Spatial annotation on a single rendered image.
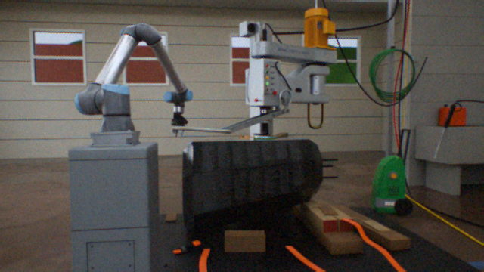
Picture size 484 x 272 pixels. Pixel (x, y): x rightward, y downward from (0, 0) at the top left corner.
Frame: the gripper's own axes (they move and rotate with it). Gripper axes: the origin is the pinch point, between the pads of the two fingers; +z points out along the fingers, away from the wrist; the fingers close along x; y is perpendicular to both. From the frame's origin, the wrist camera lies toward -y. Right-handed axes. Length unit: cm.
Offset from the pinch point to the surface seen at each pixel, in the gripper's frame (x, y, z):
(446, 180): 225, -269, 40
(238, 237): 68, 12, 70
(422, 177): 201, -310, 45
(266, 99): 61, -43, -37
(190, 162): 21.4, 10.9, 20.1
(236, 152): 48, -15, 10
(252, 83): 45, -47, -52
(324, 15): 93, -99, -127
